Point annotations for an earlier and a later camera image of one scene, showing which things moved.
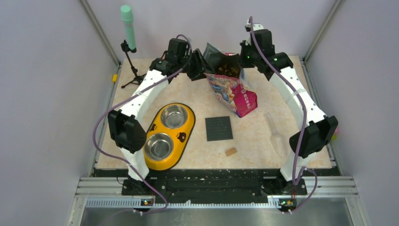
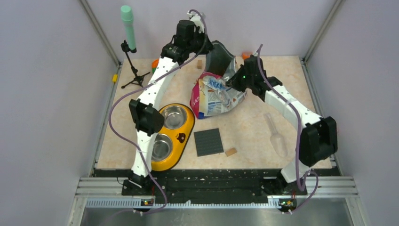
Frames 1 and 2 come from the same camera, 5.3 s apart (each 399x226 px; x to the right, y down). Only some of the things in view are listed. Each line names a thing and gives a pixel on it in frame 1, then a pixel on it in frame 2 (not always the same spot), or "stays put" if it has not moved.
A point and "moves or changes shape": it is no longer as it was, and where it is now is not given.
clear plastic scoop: x=276 y=140 stays put
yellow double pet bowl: x=168 y=135 stays put
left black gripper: x=201 y=67 -> x=208 y=47
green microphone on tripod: x=127 y=13 stays put
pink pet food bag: x=232 y=92 moves or changes shape
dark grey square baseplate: x=218 y=128 -> x=208 y=142
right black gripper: x=244 y=47 -> x=233 y=83
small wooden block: x=230 y=151 stays put
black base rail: x=213 y=187 stays put
